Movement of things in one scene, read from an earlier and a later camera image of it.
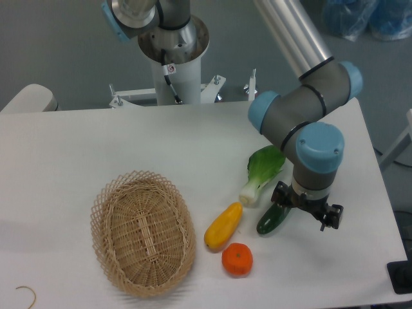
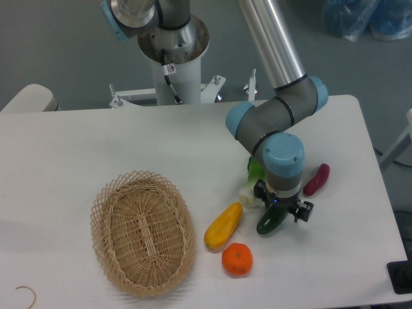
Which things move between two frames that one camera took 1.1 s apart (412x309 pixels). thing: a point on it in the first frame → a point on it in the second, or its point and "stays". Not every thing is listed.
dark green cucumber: (272, 219) stays
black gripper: (284, 196) → (300, 210)
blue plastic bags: (386, 20) stays
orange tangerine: (237, 259) stays
